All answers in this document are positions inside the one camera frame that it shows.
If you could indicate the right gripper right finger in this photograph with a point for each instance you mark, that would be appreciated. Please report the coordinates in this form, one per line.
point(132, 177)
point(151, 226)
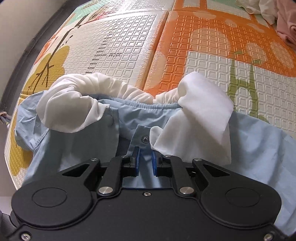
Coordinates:
point(173, 168)

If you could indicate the colourful foam play mat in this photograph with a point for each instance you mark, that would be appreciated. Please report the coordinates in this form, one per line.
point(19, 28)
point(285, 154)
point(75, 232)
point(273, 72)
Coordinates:
point(153, 44)

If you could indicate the light blue shirt white collar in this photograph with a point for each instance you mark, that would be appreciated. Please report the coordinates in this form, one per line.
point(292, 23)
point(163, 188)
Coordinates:
point(95, 116)

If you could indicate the white crumpled cloth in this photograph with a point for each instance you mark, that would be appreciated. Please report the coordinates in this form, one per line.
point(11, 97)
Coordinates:
point(266, 8)

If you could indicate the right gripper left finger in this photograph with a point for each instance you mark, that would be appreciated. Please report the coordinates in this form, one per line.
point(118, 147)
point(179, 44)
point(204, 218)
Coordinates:
point(118, 168)

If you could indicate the pink folded cloth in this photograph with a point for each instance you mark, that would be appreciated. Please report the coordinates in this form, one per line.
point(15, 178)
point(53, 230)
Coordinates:
point(286, 21)

